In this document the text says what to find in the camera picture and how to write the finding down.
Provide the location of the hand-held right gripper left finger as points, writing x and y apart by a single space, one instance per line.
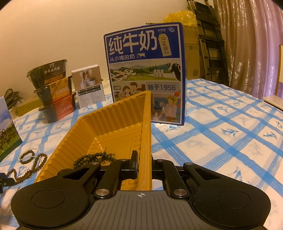
134 164

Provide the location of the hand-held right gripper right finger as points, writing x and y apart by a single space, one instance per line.
164 165

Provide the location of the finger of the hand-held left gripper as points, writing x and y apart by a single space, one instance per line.
6 182

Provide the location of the thin silver bangle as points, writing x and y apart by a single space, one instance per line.
21 159

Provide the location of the yellow ribbed plastic tray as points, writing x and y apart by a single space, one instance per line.
106 132

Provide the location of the landscape printed box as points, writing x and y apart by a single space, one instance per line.
8 132

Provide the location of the blue checked tablecloth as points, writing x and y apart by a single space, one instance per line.
221 132

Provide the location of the flat brown cardboard box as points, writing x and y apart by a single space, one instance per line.
28 107

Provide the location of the small white product box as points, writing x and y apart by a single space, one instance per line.
88 88

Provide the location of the red label instant meal bowl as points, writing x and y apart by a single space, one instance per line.
59 110

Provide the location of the blue milk carton box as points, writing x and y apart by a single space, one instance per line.
143 73

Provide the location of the yellow label instant meal bowl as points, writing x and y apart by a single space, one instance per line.
55 91

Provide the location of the large brown cardboard box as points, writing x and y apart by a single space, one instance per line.
193 53

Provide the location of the black instant meal bowl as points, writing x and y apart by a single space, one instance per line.
47 71

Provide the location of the cream wooden chair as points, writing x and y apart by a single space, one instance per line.
275 99

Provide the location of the folded black step ladder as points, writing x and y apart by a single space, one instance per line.
210 44

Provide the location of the pink patterned curtain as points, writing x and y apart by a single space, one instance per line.
249 44

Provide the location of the yellow plastic bag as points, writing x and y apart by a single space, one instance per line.
181 17

